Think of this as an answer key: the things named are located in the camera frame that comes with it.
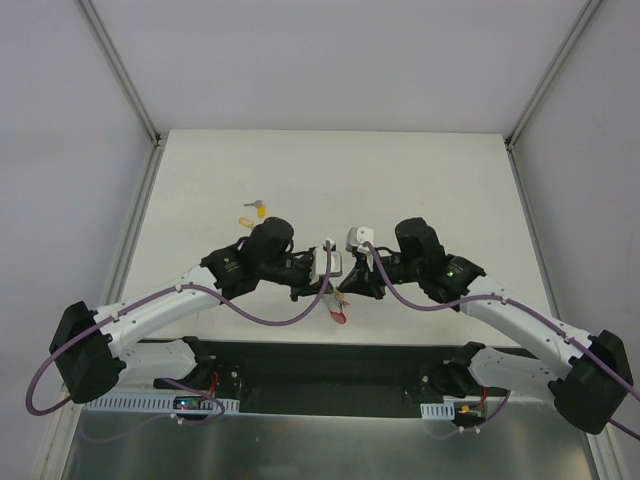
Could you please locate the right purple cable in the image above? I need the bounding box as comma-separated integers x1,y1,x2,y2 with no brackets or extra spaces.
364,239,640,444

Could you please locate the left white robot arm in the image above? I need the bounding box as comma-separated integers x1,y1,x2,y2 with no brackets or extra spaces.
49,217,342,404

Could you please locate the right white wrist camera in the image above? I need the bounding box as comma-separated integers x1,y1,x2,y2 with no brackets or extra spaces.
346,226,374,271

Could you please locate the right aluminium frame post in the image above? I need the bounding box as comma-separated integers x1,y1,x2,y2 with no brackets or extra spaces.
505,0,606,152

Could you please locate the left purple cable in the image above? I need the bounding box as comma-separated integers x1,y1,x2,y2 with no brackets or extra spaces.
25,239,334,444

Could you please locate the aluminium table rail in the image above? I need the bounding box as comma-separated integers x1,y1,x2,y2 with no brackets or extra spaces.
505,144,558,315
99,134,168,306

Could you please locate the key with solid yellow tag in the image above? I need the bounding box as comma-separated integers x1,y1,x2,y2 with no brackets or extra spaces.
244,200,267,219

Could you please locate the left aluminium table rail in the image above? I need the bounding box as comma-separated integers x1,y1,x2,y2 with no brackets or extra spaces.
99,134,168,306

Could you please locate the aluminium frame post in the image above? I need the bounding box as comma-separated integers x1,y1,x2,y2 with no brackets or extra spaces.
74,0,163,147
505,0,606,152

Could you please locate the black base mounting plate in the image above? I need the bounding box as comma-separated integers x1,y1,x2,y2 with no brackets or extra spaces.
173,337,505,418

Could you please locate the white cable duct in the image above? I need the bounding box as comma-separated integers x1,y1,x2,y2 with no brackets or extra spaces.
84,392,240,415
420,401,456,421

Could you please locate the right aluminium table rail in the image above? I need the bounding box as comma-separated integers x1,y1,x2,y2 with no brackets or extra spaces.
505,144,558,315

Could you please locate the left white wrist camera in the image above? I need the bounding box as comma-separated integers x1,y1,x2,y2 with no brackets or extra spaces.
309,237,343,282

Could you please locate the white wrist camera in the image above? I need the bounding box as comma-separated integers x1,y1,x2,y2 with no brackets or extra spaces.
309,237,343,282
346,226,374,271

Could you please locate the red handled key organizer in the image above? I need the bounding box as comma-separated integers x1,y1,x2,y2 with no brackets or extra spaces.
323,289,349,325

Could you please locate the key with yellow window tag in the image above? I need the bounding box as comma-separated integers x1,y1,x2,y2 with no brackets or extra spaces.
238,217,255,229

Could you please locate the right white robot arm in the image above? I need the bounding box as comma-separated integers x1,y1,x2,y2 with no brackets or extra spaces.
339,217,639,434

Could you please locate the left white cable duct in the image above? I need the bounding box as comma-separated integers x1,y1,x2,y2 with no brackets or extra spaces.
84,392,240,415

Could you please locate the left aluminium frame post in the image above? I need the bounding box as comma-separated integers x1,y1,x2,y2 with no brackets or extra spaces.
74,0,163,147

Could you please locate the purple cable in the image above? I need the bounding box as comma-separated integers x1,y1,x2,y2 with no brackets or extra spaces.
364,239,640,444
25,239,334,444

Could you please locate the right white cable duct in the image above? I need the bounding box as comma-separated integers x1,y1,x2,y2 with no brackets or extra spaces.
420,401,456,421

